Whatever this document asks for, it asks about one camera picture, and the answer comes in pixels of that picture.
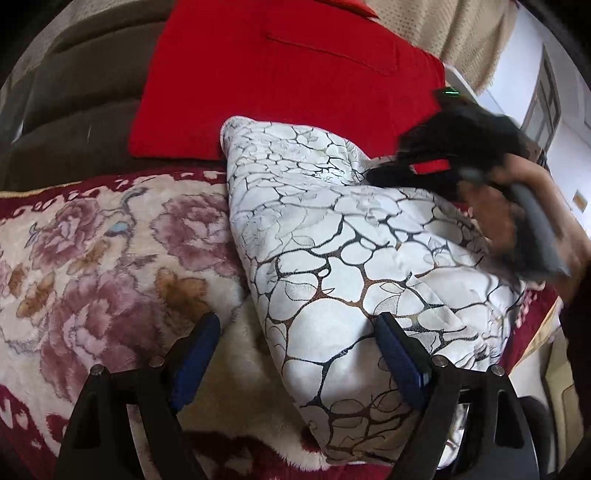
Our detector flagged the red blanket on sofa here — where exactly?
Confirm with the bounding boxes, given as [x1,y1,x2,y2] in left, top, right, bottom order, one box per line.
[129,1,445,161]

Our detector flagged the beige dotted curtain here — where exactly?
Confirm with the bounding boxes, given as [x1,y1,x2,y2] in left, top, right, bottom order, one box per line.
[368,0,518,94]

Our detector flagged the person's right hand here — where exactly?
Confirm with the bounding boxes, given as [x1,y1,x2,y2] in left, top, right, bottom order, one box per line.
[459,154,590,303]

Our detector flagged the white black patterned coat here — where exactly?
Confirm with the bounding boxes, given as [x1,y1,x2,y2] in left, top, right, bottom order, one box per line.
[221,116,526,464]

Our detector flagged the dark brown leather sofa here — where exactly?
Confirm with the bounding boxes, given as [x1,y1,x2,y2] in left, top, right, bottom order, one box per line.
[1,1,225,192]

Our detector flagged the floral red beige blanket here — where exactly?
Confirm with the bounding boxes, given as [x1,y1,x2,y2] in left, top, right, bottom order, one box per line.
[1,171,557,479]

